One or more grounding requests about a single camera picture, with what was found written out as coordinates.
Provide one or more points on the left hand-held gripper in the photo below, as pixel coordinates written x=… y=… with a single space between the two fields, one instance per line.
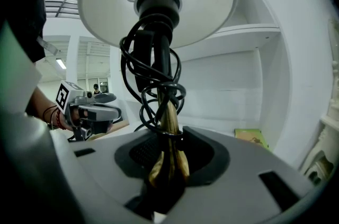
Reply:
x=64 y=93

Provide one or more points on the person's black clothing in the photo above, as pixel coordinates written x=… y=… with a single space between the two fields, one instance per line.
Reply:
x=21 y=5

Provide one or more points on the white desk with drawers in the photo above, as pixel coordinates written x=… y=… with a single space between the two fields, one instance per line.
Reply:
x=225 y=85

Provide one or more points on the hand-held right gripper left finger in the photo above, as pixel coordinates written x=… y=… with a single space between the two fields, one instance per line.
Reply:
x=106 y=178

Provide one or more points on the grey slatted vent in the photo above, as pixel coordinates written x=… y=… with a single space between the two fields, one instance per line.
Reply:
x=61 y=5

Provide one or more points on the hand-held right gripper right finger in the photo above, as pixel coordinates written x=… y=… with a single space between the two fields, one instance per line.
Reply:
x=238 y=178

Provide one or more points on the person's left hand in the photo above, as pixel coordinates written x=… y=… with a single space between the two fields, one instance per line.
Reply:
x=78 y=117

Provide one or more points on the ceiling tube light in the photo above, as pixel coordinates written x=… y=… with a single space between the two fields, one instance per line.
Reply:
x=61 y=63

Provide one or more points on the green book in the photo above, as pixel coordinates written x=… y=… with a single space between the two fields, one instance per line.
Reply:
x=251 y=138

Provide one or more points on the white table lamp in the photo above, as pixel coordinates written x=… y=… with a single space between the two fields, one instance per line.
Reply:
x=159 y=3

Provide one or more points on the person's left forearm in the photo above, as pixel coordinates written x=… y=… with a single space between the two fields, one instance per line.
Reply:
x=39 y=103

